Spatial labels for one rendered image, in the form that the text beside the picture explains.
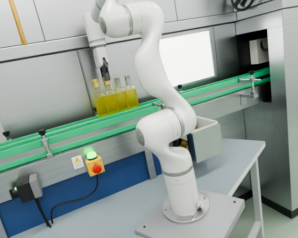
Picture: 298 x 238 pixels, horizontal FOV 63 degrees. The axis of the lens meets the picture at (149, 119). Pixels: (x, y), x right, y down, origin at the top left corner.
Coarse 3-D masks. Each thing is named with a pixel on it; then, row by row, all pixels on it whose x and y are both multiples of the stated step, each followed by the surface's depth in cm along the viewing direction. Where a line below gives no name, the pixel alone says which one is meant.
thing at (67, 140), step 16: (144, 112) 126; (80, 128) 113; (96, 128) 116; (112, 128) 120; (128, 128) 123; (32, 144) 105; (48, 144) 108; (64, 144) 112; (80, 144) 114; (0, 160) 102; (16, 160) 104; (32, 160) 106
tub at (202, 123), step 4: (196, 116) 139; (200, 120) 136; (204, 120) 132; (208, 120) 129; (212, 120) 126; (196, 124) 140; (200, 124) 136; (204, 124) 133; (208, 124) 130; (212, 124) 120; (216, 124) 121; (200, 128) 118; (204, 128) 119; (192, 132) 117
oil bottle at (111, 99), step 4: (104, 92) 130; (108, 92) 127; (112, 92) 128; (108, 96) 127; (112, 96) 128; (116, 96) 130; (108, 100) 128; (112, 100) 128; (116, 100) 129; (108, 104) 128; (112, 104) 129; (116, 104) 130; (112, 108) 129; (116, 108) 130; (112, 112) 130; (116, 112) 130
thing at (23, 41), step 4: (12, 0) 117; (12, 4) 117; (12, 8) 117; (12, 12) 118; (16, 12) 118; (16, 16) 118; (16, 20) 118; (16, 24) 119; (20, 24) 120; (20, 28) 120; (20, 32) 120; (20, 36) 120; (24, 36) 121; (24, 40) 121; (24, 44) 121
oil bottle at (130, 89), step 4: (124, 88) 134; (128, 88) 131; (132, 88) 132; (128, 92) 132; (132, 92) 133; (136, 92) 134; (128, 96) 132; (132, 96) 133; (136, 96) 134; (128, 100) 133; (132, 100) 133; (136, 100) 134; (132, 104) 134; (136, 104) 135; (132, 108) 134
